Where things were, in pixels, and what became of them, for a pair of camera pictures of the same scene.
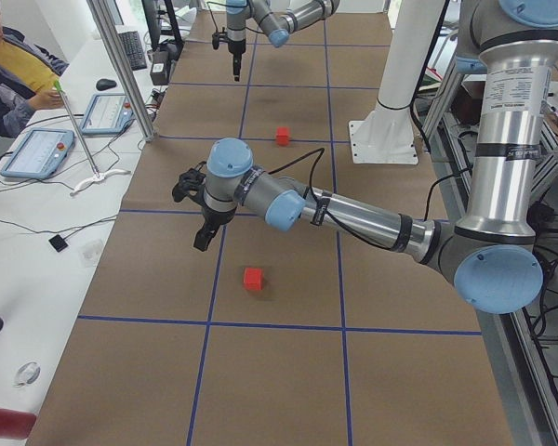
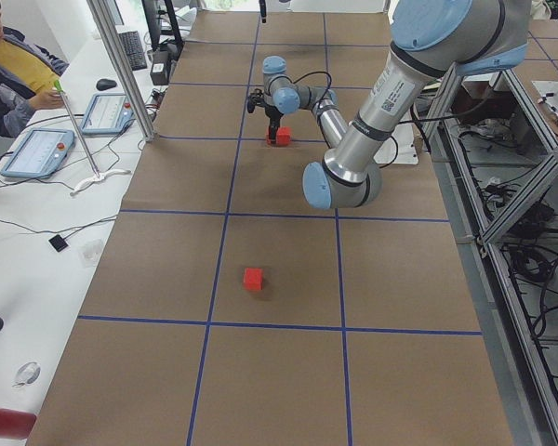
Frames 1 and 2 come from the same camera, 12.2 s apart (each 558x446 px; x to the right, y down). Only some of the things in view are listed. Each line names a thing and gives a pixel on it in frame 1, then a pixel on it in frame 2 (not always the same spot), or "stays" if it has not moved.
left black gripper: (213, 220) -> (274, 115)
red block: (283, 136) stays
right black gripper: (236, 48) -> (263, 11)
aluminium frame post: (107, 25) stays
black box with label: (159, 67) stays
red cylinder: (5, 423) stays
